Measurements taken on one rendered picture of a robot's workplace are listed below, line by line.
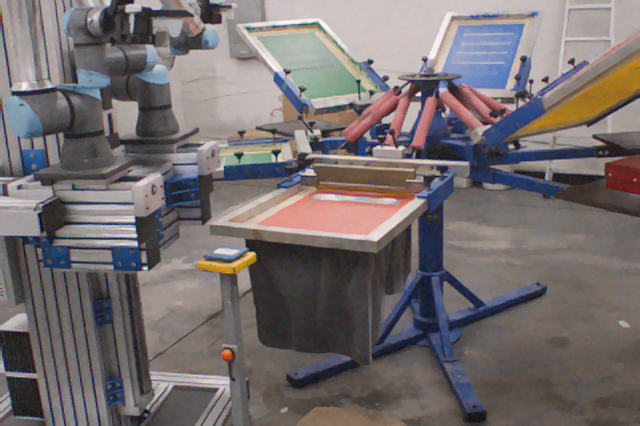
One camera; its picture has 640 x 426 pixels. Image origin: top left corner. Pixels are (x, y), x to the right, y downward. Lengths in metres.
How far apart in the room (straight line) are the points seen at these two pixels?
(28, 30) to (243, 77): 5.87
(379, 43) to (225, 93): 1.79
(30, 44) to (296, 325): 1.22
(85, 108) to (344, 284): 0.96
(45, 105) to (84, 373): 1.00
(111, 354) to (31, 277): 0.37
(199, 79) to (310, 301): 5.84
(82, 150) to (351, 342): 1.05
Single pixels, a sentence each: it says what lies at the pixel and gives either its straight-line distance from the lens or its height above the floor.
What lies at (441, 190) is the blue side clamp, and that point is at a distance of 2.77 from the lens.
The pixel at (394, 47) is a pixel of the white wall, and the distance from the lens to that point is 7.13.
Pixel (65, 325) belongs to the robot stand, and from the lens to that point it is 2.63.
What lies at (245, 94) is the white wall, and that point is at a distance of 7.88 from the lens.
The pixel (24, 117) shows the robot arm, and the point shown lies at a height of 1.43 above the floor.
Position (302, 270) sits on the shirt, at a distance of 2.47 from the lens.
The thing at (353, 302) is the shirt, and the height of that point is 0.74.
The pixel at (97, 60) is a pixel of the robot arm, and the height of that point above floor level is 1.57.
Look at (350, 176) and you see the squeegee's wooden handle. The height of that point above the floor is 1.02.
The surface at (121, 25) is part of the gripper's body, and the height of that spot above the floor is 1.65.
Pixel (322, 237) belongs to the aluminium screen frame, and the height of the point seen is 0.98.
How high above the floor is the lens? 1.68
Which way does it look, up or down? 16 degrees down
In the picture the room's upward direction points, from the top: 3 degrees counter-clockwise
